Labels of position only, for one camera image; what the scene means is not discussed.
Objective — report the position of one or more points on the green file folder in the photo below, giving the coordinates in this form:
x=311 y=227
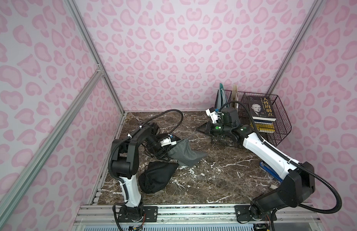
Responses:
x=221 y=97

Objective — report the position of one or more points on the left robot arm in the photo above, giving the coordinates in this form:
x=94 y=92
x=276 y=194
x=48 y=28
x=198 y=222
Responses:
x=124 y=160

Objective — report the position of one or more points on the beige file folder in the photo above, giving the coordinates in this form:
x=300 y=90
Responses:
x=235 y=93

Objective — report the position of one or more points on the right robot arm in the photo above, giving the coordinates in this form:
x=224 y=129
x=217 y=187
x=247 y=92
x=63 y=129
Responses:
x=298 y=179

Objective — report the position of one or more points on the yellow striped book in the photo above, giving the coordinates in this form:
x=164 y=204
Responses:
x=265 y=126

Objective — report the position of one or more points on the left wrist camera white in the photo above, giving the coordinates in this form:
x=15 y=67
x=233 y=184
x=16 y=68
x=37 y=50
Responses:
x=169 y=140

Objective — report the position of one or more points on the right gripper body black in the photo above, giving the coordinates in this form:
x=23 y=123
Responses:
x=210 y=128

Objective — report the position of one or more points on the black pouch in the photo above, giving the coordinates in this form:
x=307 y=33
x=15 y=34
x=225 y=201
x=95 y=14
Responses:
x=155 y=148
x=156 y=176

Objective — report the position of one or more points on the grey hair dryer pouch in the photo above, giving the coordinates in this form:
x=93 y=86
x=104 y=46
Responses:
x=183 y=153

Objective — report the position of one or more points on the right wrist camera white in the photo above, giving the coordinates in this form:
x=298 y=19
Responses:
x=214 y=115

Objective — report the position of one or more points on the black portrait book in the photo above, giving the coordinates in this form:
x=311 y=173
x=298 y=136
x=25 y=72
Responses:
x=261 y=108

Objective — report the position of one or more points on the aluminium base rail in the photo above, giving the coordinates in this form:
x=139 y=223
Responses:
x=197 y=217

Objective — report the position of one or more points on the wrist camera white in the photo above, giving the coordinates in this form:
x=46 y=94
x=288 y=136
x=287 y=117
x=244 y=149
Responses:
x=214 y=115
x=169 y=140

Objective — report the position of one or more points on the black wire file rack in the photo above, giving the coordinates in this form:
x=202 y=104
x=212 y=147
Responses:
x=275 y=128

